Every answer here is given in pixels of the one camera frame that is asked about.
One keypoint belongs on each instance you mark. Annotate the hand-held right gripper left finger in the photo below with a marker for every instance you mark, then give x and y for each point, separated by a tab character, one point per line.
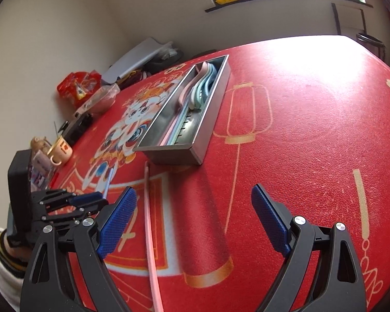
117	224

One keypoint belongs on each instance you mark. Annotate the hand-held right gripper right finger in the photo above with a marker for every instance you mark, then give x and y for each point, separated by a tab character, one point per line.
269	221

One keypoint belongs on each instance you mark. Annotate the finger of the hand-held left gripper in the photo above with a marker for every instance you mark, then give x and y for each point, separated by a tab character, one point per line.
68	216
84	198

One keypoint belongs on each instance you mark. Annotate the pink chopstick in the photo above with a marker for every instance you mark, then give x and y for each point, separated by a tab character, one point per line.
149	234

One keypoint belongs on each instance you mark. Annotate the bunch of coloured chopsticks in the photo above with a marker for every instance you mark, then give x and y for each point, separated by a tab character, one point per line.
174	130

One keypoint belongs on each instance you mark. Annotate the stainless steel cutlery tray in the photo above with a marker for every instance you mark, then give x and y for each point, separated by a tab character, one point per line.
208	126

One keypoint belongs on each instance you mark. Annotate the teal green spoon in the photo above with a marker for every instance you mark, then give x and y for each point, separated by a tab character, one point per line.
198	99

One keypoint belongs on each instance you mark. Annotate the pink spoon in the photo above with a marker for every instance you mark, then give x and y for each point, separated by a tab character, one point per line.
190	86

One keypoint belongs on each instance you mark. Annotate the beige cup with red print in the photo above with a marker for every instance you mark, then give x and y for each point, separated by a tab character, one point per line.
63	151

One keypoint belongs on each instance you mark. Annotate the clear plastic packet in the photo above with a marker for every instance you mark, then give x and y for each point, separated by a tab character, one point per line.
40	169

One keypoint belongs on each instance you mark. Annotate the small brown teapot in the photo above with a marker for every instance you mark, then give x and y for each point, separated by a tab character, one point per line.
40	143

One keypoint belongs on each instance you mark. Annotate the black device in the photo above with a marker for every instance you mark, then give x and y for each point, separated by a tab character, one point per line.
79	128

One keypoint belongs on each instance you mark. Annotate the bowl in plastic bag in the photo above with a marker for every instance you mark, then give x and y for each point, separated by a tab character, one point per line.
100	100

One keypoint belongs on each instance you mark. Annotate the red printed tablecloth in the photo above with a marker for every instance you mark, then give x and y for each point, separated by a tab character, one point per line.
295	120

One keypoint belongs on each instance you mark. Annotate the red snack bag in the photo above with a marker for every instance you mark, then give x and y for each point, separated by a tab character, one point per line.
73	86

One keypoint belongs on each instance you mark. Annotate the grey white board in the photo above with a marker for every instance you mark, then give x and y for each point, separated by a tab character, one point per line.
136	57

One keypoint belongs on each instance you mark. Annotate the silver black electric cooker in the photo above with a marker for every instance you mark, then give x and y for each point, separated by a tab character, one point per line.
370	39

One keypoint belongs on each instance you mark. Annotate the dark window sill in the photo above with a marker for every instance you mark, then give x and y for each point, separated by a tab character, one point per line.
312	0

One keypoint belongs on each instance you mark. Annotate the black metal frame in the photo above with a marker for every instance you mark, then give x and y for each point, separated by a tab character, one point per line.
336	19

